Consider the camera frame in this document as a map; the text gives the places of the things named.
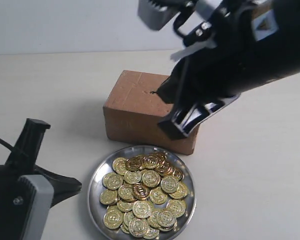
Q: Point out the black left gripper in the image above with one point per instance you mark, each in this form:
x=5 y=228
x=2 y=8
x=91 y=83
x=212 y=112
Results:
x=14 y=198

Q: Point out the gold coin left side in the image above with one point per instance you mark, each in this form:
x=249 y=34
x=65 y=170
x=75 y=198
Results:
x=112 y=181

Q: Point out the gold coin rear left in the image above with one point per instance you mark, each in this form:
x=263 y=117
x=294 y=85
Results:
x=119 y=165

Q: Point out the gold coin centre top pile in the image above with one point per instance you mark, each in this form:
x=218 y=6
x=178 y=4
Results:
x=151 y=178

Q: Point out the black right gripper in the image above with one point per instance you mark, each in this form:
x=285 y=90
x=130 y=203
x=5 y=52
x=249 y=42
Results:
x=203 y=83

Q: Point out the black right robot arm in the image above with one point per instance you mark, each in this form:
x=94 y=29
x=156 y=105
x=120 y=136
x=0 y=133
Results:
x=279 y=28

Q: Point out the gold coin right side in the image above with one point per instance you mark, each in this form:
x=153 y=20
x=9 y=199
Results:
x=169 y=184

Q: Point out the round steel plate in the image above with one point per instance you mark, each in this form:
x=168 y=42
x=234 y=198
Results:
x=97 y=210

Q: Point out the brown cardboard slotted box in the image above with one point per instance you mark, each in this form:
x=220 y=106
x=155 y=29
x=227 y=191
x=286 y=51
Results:
x=132 y=111

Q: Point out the gold coin front left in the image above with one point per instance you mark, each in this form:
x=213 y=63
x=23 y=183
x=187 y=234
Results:
x=113 y=219

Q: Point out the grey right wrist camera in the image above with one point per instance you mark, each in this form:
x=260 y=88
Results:
x=155 y=15

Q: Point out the gold coin front right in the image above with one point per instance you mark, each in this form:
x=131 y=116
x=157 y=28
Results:
x=166 y=218

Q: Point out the gold coin front centre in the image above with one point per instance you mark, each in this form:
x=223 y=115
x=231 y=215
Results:
x=138 y=227

